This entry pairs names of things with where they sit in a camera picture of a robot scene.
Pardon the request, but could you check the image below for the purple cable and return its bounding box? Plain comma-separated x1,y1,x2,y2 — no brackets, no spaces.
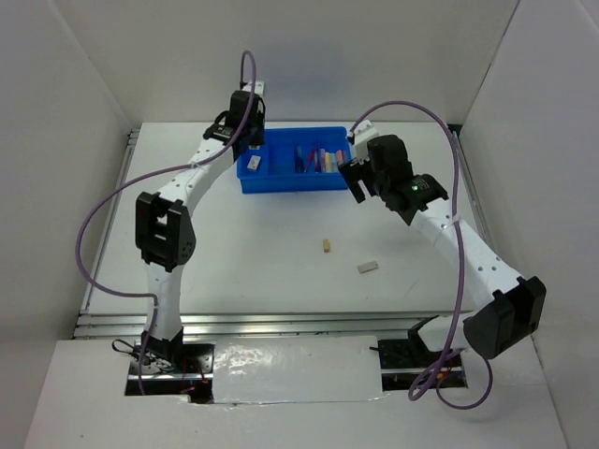
75,50,258,397
350,100,495,411

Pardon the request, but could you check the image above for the red pen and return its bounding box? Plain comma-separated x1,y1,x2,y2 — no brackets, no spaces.
315,143,323,173

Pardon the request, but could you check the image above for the purple highlighter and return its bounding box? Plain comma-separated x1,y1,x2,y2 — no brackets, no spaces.
319,148,327,173

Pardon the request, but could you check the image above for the aluminium frame rail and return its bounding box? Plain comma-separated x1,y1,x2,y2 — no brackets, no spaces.
73,311,439,340

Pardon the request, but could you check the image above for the white foil cover sheet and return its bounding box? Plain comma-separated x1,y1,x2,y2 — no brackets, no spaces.
212,336,383,404

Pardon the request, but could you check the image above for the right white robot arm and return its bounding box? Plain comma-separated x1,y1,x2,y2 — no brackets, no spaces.
340,134,547,367

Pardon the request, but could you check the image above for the grey white eraser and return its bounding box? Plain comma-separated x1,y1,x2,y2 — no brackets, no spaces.
358,261,379,274

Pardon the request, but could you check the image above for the red pen crossed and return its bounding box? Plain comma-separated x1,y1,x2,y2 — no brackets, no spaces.
304,148,317,173

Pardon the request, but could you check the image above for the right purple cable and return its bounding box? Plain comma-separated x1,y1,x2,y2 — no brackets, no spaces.
350,100,495,411

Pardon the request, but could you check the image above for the blue pen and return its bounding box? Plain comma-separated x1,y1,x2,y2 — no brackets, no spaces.
294,146,305,173

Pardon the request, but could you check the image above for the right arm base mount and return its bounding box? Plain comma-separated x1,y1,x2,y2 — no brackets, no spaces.
370,339,467,391

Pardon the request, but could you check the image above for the blue highlighter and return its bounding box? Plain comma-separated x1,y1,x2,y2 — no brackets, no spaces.
330,153,339,172

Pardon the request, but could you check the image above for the blue compartment tray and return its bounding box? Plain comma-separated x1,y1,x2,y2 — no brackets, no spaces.
236,126,351,194

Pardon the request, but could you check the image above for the yellow highlighter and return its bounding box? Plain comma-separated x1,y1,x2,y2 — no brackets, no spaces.
325,152,333,173

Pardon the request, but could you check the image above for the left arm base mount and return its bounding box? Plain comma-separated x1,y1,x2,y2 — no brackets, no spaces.
111,339,215,404

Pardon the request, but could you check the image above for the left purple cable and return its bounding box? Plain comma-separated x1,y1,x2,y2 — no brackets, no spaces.
75,50,258,397

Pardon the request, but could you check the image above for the white red eraser pack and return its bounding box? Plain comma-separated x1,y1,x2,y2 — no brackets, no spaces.
246,155,261,171

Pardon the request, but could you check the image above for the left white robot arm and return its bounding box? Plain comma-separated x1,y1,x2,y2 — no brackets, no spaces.
135,81,266,373

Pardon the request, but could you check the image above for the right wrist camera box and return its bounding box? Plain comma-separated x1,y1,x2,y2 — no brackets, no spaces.
347,120,379,160

